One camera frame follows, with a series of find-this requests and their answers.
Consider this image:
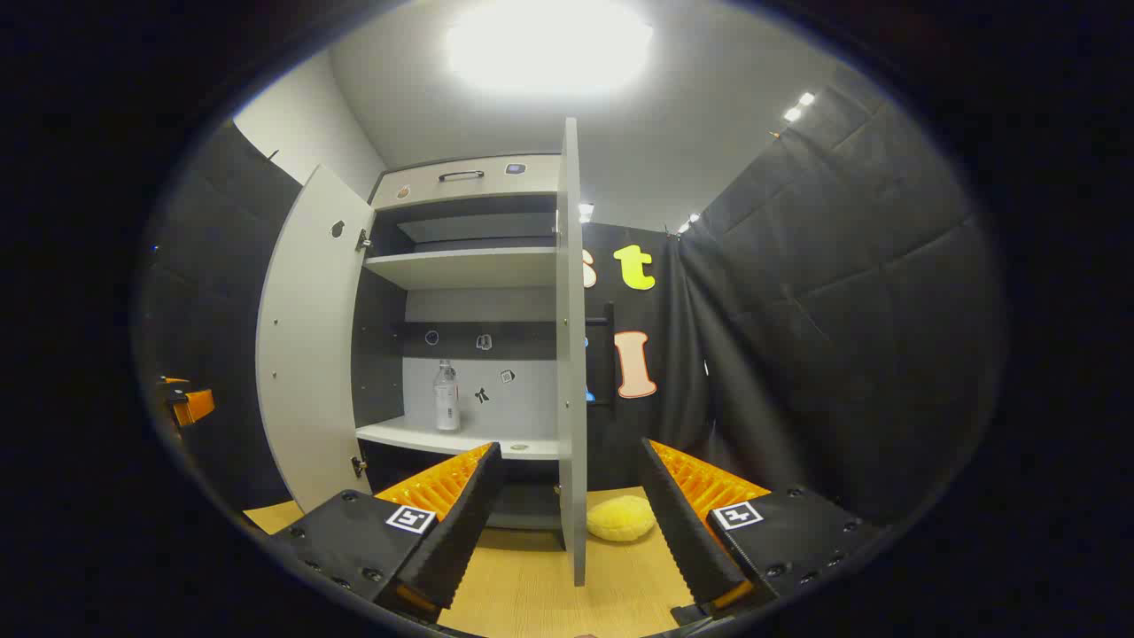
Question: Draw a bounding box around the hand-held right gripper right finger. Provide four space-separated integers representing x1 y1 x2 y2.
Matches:
638 438 887 621

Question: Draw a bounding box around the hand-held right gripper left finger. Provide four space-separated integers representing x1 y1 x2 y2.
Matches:
266 441 506 621

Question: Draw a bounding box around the clear plastic bottle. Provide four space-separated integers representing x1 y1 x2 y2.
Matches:
433 359 462 433

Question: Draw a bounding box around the grey cabinet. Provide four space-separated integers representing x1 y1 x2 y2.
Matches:
352 152 568 533

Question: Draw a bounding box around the large ceiling light panel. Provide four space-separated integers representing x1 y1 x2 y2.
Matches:
446 0 655 97

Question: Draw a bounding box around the black door handle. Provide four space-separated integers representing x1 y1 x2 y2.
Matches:
585 301 617 408

